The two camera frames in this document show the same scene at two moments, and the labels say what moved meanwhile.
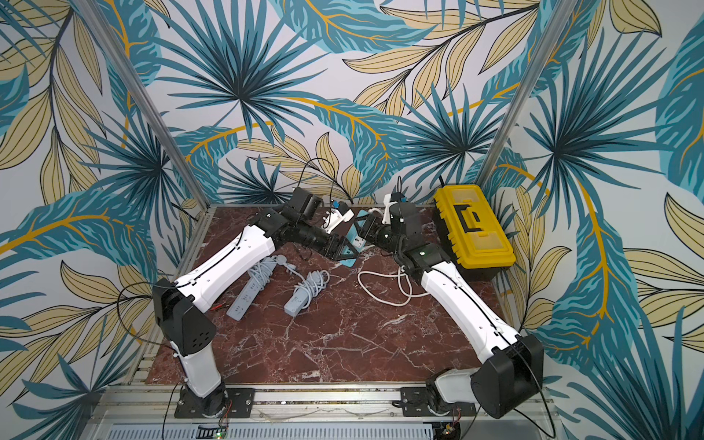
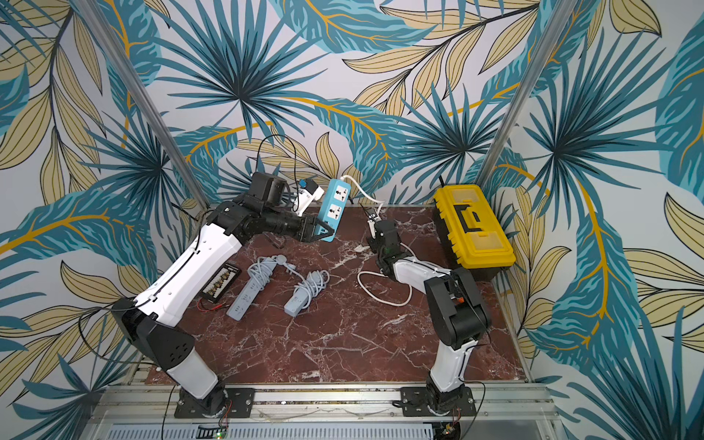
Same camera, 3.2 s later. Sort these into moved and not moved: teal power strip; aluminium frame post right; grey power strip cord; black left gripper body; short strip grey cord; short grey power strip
Moved: teal power strip; black left gripper body
Not moved: grey power strip cord; aluminium frame post right; short strip grey cord; short grey power strip
